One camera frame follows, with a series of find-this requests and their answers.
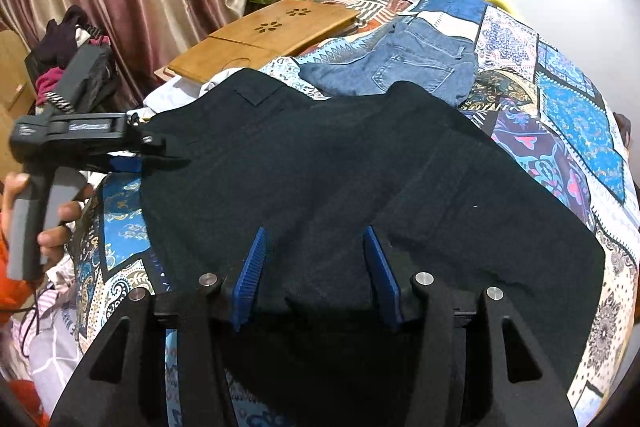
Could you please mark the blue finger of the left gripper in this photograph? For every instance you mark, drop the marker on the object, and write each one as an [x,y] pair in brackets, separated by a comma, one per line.
[125,163]
[163,162]

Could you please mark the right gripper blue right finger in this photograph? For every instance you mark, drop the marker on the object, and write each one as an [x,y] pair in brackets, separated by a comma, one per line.
[386,289]

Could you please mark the black pants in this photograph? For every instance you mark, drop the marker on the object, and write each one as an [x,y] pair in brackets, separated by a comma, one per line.
[315,175]

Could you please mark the patchwork patterned bedspread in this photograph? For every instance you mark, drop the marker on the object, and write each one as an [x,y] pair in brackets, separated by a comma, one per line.
[527,96]

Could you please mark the person's left hand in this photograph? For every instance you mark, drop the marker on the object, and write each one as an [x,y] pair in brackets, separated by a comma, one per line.
[36,236]

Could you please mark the pile of dark clothes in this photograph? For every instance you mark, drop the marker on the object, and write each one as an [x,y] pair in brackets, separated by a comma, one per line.
[48,60]

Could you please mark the wooden lap desk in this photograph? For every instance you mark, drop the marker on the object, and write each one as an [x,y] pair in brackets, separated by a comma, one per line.
[284,28]

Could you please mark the folded blue jeans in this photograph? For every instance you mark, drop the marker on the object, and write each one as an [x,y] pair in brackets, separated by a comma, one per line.
[406,49]

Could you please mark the white lilac crumpled cloth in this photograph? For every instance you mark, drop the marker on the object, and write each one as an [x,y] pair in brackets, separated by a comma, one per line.
[52,354]

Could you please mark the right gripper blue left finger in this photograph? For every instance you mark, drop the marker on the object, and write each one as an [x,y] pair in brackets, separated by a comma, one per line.
[246,284]

